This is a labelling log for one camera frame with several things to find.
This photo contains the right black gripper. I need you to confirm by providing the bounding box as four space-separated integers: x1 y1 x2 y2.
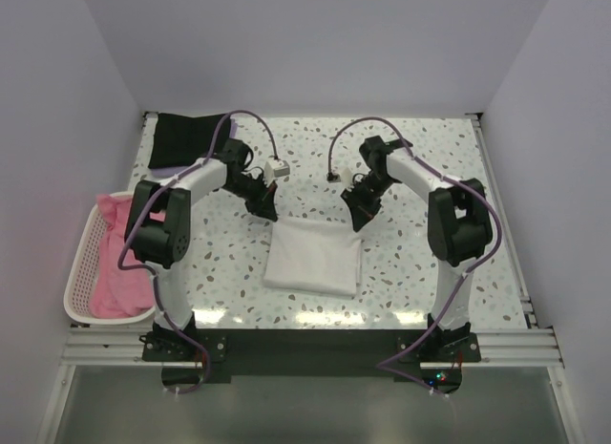
342 173 397 231

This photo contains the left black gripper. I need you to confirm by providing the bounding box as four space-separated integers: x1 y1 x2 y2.
223 173 278 222

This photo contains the white t shirt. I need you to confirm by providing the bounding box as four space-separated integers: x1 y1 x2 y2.
263 217 363 297

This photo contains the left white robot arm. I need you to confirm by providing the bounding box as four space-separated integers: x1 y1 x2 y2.
117 138 278 360

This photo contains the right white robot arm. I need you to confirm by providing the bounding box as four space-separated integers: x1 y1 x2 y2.
341 136 502 364

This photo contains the folded lavender t shirt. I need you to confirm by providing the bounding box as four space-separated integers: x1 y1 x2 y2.
151 118 241 179

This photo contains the folded black t shirt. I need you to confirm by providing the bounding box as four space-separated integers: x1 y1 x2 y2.
147 112 233 171

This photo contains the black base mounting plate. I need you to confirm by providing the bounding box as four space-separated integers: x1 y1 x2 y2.
139 327 482 387

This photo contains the pink t shirt in basket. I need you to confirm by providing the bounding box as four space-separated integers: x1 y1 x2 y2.
89 195 155 319

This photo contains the white plastic laundry basket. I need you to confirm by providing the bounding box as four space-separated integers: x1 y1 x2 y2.
64 192 155 326

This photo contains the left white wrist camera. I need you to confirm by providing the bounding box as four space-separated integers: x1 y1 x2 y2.
263 159 290 181

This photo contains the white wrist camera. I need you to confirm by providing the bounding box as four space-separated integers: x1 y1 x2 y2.
327 167 352 184
263 159 290 181

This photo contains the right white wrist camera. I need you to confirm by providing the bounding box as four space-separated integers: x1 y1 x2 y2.
327 167 352 184

